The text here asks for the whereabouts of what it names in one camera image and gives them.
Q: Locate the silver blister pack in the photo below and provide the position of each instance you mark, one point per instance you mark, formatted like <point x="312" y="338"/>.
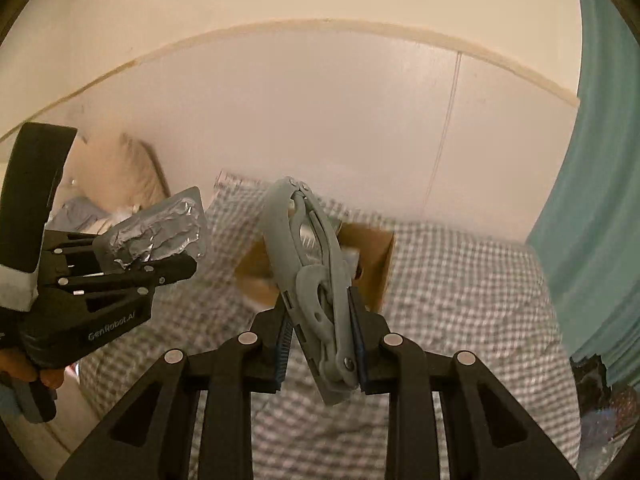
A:
<point x="150" y="237"/>

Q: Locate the clear plastic bag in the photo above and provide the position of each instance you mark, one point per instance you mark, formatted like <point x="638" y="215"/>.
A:
<point x="600" y="430"/>

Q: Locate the person's left hand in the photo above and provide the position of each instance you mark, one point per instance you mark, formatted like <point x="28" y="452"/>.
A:
<point x="17" y="364"/>

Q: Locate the floral pillow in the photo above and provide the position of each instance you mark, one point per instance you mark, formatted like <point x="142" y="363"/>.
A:
<point x="235" y="182"/>

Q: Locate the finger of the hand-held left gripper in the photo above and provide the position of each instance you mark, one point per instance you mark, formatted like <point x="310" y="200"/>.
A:
<point x="52" y="260"/>
<point x="170" y="270"/>

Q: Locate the cardboard box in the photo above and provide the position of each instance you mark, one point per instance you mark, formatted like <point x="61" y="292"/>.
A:
<point x="372" y="270"/>

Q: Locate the green curtain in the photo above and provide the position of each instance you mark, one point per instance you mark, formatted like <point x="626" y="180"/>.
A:
<point x="600" y="185"/>

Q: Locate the grey folding multitool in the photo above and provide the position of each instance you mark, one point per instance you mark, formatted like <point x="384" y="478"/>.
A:
<point x="320" y="300"/>

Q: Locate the green checked blanket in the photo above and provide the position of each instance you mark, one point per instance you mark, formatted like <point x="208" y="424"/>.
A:
<point x="475" y="310"/>

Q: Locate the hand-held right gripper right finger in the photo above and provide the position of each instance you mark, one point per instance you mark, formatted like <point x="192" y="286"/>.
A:
<point x="361" y="350"/>

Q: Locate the light blue cloth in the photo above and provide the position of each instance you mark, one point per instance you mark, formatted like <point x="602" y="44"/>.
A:
<point x="80" y="212"/>

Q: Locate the beige pillow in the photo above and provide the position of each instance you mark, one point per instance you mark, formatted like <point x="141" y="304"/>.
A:
<point x="120" y="170"/>

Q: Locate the black plastic bag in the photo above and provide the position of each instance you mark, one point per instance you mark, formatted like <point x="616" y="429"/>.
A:
<point x="590" y="380"/>

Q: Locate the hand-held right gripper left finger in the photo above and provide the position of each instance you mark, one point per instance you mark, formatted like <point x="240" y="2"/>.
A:
<point x="281" y="355"/>

